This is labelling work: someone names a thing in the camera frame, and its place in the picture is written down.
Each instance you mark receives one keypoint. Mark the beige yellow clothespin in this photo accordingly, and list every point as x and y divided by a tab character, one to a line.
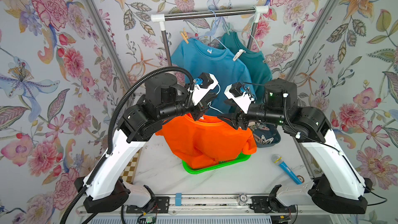
184	35

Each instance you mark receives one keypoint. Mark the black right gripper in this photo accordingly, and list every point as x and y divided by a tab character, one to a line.
239	115

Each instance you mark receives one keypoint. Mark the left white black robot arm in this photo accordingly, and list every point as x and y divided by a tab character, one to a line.
156	98

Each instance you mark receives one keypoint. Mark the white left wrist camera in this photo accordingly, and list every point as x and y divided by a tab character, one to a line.
202	85

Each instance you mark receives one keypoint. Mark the bright green plastic tray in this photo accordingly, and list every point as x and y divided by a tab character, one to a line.
240	158

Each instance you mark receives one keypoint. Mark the mint green wire hanger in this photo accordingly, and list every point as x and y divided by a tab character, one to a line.
253	29

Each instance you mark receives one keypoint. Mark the dark teal clothespin bin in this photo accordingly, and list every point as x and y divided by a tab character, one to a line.
266	135

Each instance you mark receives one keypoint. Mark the blue toy microphone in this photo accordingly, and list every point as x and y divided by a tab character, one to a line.
277	160

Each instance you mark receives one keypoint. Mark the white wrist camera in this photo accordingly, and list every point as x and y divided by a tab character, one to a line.
202	85
240	95

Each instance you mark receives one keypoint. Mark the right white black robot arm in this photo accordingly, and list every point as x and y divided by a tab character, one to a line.
340	189

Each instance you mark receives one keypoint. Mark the wooden chessboard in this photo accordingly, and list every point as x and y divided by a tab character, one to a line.
129	172

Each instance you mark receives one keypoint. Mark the blue garment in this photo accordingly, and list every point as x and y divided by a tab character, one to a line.
198	58

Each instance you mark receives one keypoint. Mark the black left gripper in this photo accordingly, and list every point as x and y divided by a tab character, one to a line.
202	104

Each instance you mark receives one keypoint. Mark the orange garment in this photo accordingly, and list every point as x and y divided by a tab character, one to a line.
207	141

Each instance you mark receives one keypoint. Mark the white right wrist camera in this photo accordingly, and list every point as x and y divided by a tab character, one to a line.
240	95

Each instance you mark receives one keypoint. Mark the light blue wire hanger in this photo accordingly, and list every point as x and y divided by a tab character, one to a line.
213	30

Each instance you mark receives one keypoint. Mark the teal embroidered t-shirt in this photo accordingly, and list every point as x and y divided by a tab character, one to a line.
254	60

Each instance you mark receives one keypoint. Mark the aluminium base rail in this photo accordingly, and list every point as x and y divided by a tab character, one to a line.
232	209

